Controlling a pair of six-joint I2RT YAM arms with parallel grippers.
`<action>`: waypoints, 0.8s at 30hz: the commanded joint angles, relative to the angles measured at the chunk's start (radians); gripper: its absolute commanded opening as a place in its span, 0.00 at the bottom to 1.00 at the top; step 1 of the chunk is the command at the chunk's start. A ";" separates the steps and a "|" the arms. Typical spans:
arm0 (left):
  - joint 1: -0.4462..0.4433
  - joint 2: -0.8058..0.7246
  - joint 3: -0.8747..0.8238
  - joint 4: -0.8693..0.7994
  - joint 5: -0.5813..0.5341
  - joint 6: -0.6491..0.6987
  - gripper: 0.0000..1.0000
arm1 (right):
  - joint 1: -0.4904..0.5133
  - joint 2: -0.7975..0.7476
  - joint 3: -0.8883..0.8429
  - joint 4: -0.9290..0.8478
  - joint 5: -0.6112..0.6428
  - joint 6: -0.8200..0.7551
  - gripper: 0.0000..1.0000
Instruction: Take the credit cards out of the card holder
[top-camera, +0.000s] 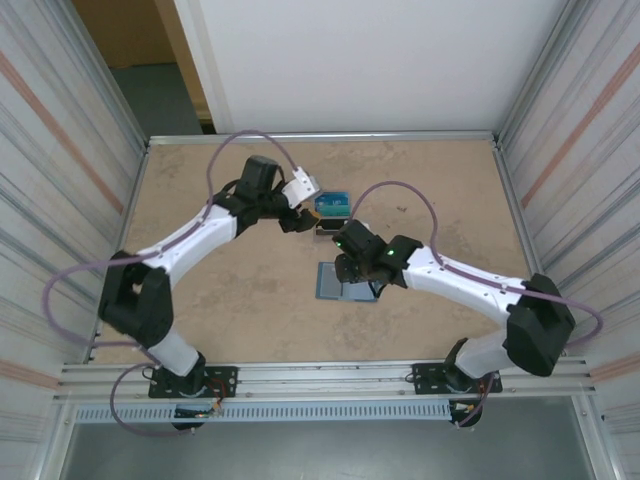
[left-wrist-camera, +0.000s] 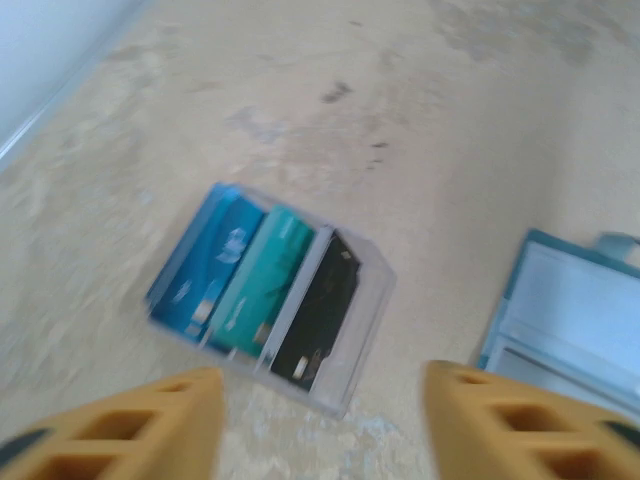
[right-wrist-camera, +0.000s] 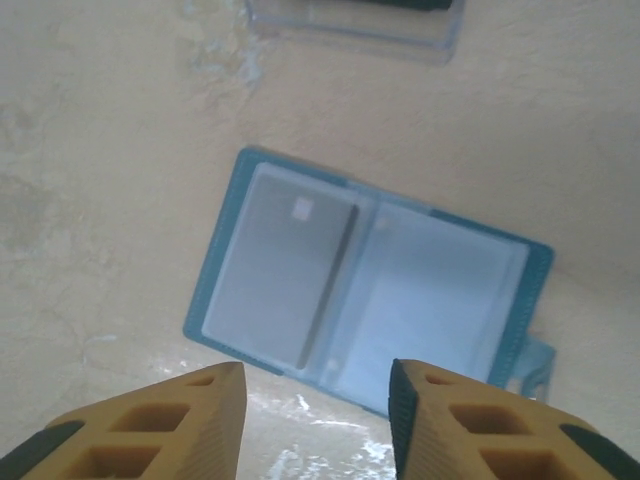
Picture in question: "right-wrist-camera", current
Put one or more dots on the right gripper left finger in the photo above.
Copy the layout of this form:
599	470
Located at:
150	435

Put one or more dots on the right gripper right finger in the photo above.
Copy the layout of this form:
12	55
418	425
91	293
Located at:
475	430

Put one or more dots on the blue card holder wallet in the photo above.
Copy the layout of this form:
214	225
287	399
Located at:
425	280

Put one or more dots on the grey credit card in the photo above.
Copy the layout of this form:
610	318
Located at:
280	270

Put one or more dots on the clear acrylic card stand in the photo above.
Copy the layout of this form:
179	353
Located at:
350	35

